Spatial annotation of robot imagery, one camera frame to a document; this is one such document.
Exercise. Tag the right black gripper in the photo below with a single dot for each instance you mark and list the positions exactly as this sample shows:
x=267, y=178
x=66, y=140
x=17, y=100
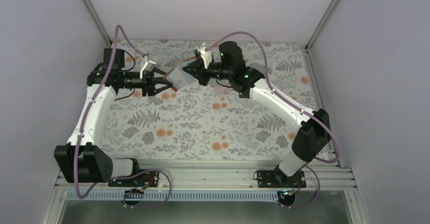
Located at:
x=199, y=72

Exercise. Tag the brown leather card holder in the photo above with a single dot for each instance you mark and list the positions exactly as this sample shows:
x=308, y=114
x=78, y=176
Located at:
x=178, y=77

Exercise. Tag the aluminium rail frame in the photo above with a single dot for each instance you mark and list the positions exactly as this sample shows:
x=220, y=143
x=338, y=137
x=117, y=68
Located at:
x=224, y=175

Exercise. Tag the slotted grey cable duct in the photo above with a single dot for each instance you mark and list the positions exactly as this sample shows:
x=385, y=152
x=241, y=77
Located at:
x=176, y=195

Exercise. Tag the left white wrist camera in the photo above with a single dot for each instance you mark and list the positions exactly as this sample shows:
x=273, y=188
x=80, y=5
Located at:
x=145, y=65

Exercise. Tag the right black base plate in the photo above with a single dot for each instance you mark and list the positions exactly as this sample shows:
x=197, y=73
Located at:
x=276, y=179

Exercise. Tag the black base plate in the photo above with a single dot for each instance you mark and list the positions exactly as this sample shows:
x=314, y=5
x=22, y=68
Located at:
x=148, y=179
x=276, y=179

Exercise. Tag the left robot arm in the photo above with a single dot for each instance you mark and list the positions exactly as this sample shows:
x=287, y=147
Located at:
x=80, y=159

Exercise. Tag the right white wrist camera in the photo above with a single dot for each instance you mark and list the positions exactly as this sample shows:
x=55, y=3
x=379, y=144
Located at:
x=204, y=53

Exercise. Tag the floral patterned table mat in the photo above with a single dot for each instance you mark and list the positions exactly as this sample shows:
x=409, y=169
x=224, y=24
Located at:
x=205, y=122

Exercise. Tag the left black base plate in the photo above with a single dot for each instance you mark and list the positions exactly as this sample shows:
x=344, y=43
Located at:
x=148, y=179

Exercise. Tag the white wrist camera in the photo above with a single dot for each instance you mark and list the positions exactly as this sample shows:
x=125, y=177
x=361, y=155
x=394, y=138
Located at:
x=204, y=53
x=145, y=65

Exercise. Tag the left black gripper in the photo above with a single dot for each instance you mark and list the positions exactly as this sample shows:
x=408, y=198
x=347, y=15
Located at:
x=148, y=82

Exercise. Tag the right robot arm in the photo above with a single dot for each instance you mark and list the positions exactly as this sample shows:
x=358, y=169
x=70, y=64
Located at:
x=312, y=127

